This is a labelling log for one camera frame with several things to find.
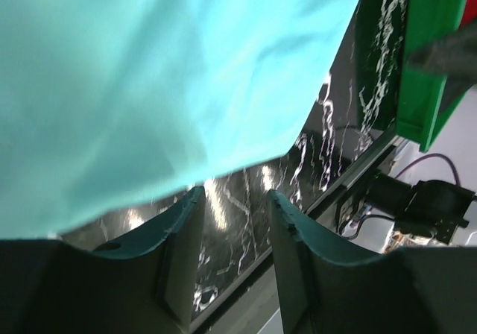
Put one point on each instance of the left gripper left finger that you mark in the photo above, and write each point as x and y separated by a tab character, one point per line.
142	280

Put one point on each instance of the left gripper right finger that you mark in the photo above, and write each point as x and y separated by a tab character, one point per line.
325	283

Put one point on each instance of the turquoise t shirt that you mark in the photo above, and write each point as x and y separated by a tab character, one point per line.
107	104

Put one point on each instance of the black t shirt in bin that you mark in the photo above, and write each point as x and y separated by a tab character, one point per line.
453	56

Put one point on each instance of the green plastic bin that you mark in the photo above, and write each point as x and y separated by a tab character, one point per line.
427	101

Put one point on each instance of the red t shirt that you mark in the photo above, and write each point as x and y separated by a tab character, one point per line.
470	12

